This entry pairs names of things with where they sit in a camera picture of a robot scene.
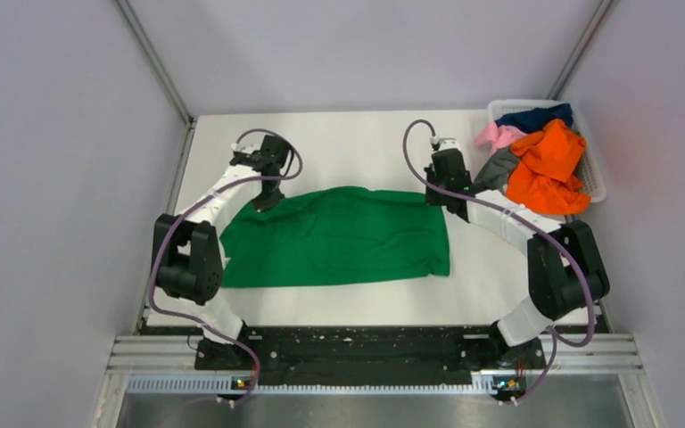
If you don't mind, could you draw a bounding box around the green t shirt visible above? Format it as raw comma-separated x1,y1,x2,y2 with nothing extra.
220,186,451,289

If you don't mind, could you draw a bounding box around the pink t shirt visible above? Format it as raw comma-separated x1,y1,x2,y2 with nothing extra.
474,121,527,155

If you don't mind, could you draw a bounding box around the aluminium frame rail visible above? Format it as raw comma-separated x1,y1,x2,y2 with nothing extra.
111,0,194,127
546,0,620,100

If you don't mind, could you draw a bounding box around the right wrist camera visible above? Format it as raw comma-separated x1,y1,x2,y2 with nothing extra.
430,136,460,152

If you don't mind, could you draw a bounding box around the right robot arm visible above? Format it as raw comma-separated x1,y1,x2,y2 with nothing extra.
420,139,610,367

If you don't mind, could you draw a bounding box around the orange t shirt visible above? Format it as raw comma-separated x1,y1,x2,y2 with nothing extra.
506,119,591,216

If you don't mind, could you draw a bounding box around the aluminium frame rail left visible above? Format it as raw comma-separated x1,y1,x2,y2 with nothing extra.
111,0,194,127

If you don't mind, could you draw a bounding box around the aluminium frame rail right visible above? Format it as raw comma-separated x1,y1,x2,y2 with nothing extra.
546,0,620,100

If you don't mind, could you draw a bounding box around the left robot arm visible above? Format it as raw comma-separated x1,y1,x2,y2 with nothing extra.
147,129,301,372

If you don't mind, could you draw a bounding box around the white cable duct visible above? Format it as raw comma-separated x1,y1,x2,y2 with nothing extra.
127,374,498,395

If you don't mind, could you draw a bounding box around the white plastic laundry basket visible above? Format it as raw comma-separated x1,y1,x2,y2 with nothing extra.
487,99,607,203

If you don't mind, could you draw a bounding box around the grey t shirt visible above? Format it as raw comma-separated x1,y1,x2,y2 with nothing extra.
474,147,520,194

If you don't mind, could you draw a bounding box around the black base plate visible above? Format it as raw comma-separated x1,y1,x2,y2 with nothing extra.
194,326,546,386

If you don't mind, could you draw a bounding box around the navy blue t shirt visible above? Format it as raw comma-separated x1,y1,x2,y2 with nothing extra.
494,103,574,134

